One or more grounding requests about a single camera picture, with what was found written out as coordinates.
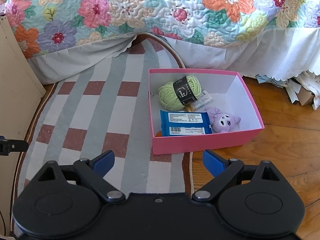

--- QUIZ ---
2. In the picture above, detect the white tissue packet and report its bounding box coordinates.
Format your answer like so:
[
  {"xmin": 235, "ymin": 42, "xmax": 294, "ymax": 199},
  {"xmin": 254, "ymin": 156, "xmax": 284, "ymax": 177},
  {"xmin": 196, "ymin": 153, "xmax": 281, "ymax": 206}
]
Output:
[{"xmin": 194, "ymin": 90, "xmax": 214, "ymax": 110}]

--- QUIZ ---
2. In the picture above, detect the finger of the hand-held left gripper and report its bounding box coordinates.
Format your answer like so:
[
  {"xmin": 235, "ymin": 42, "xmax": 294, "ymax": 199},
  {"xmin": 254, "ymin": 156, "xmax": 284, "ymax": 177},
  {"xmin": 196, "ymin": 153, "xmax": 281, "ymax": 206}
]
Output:
[{"xmin": 8, "ymin": 140, "xmax": 29, "ymax": 153}]

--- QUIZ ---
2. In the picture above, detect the beige wooden cabinet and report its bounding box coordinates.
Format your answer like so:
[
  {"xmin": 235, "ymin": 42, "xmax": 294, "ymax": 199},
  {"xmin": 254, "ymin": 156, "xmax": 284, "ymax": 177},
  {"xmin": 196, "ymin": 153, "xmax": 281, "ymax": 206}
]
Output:
[{"xmin": 0, "ymin": 15, "xmax": 47, "ymax": 237}]

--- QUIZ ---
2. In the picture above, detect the black cable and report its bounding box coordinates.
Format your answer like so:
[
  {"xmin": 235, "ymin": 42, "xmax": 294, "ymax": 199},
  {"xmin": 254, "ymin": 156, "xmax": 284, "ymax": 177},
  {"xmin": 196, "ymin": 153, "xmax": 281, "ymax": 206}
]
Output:
[{"xmin": 0, "ymin": 209, "xmax": 6, "ymax": 239}]

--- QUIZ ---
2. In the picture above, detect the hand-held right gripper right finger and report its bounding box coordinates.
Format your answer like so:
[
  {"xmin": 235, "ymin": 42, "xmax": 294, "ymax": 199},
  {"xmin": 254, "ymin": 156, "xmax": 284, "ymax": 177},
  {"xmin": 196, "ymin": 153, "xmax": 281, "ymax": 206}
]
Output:
[{"xmin": 191, "ymin": 149, "xmax": 281, "ymax": 202}]

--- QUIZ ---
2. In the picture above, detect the checked round rug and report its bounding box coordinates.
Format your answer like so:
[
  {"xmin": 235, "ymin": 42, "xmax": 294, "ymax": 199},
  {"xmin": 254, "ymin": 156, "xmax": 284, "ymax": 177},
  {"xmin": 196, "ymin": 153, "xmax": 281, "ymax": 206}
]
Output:
[{"xmin": 11, "ymin": 33, "xmax": 194, "ymax": 233}]

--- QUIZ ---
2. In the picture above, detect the blue snack packet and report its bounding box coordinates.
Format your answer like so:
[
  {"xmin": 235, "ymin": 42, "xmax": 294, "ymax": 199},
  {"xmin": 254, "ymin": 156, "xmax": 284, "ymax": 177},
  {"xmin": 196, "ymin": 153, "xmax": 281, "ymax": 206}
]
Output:
[{"xmin": 160, "ymin": 110, "xmax": 213, "ymax": 137}]

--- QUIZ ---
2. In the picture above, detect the green yarn ball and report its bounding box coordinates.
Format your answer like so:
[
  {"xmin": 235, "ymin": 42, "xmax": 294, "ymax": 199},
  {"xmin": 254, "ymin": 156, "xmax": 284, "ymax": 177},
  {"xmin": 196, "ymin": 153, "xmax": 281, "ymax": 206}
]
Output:
[{"xmin": 158, "ymin": 75, "xmax": 202, "ymax": 112}]

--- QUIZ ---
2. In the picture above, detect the pink cardboard box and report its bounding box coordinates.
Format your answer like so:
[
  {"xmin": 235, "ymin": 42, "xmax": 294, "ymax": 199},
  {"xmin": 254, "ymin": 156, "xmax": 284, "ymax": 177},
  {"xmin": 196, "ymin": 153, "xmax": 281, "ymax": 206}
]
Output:
[{"xmin": 149, "ymin": 68, "xmax": 265, "ymax": 155}]

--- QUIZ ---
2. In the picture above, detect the floral quilt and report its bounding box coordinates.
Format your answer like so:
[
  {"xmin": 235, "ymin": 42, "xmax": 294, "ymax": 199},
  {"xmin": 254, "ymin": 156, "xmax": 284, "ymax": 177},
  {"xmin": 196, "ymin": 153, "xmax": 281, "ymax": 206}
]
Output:
[{"xmin": 0, "ymin": 0, "xmax": 320, "ymax": 58}]

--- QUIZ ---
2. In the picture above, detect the purple plush toy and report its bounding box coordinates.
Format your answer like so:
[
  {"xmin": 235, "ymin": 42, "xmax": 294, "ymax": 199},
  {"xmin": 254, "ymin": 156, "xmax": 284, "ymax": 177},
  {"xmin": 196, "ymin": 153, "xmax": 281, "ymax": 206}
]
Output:
[{"xmin": 205, "ymin": 106, "xmax": 242, "ymax": 134}]

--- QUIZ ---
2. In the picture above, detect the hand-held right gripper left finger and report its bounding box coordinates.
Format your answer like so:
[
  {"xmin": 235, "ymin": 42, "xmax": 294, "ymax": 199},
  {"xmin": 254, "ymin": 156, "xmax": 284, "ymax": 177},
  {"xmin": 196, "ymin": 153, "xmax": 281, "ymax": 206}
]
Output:
[{"xmin": 37, "ymin": 150, "xmax": 126, "ymax": 203}]

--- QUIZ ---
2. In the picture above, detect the pile of papers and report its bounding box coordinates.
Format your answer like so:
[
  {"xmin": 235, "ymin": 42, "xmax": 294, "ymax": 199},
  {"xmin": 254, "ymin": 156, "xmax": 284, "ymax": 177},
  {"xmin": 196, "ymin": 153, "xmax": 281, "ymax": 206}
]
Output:
[{"xmin": 255, "ymin": 70, "xmax": 320, "ymax": 111}]

